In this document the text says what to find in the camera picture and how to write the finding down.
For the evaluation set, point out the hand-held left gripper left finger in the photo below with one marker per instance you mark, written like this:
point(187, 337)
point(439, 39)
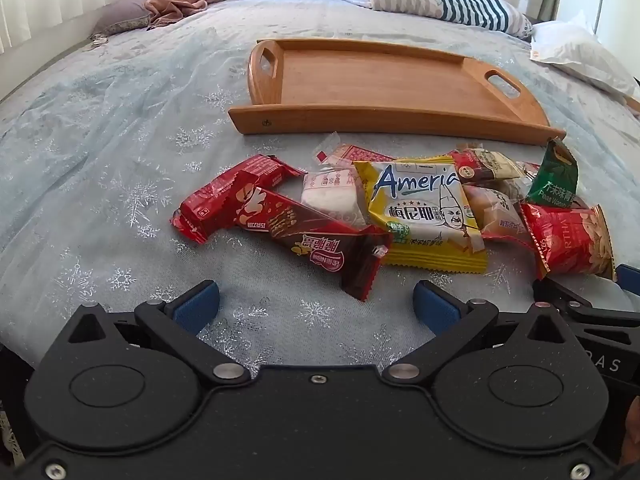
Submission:
point(197, 306)

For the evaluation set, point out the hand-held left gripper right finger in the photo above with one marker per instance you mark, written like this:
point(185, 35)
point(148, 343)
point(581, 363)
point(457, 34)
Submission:
point(435, 310)

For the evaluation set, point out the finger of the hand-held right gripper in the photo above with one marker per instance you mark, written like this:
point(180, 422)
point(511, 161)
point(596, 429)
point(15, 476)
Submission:
point(565, 294)
point(630, 280)

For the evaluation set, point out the red peanut snack packet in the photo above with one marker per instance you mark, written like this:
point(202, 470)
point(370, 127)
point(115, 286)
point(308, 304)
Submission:
point(570, 240)

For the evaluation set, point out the yellow biscuit packet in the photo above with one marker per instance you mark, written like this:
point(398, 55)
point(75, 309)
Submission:
point(425, 240)

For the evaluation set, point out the clear bread bun packet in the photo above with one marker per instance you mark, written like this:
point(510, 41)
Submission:
point(495, 210)

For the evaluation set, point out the bright red wafer packet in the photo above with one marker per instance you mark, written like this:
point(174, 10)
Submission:
point(225, 195)

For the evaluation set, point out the green pea snack packet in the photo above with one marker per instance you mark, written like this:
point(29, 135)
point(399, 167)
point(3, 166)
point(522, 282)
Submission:
point(552, 180)

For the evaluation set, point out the dark red wafer packet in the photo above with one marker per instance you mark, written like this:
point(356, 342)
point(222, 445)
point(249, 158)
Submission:
point(320, 242)

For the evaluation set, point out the brown beige snack packet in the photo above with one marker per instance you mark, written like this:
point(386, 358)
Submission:
point(487, 165)

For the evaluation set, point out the white pink cake packet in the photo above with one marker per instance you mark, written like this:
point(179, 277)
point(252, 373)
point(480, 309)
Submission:
point(327, 190)

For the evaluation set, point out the clear pink-red snack packet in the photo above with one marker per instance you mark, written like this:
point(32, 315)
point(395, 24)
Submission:
point(350, 152)

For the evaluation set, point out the wooden tray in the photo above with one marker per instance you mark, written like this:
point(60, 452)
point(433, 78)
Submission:
point(375, 80)

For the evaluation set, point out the light blue snowflake blanket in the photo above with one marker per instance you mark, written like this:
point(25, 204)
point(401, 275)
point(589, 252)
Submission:
point(125, 160)

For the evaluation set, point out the white pillow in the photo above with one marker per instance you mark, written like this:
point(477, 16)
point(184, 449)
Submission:
point(575, 55)

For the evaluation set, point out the small pale trinket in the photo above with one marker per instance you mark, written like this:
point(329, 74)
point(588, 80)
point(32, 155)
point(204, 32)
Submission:
point(91, 46)

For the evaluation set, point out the purple pillow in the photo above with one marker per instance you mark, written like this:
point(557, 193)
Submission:
point(122, 12)

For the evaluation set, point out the pink crumpled cloth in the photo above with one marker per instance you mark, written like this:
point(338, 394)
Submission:
point(175, 2)

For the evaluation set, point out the blue grey striped pillow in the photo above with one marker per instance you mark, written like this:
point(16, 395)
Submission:
point(450, 0)

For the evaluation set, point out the bed with grey sheet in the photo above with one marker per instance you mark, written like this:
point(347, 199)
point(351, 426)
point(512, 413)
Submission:
point(280, 0)

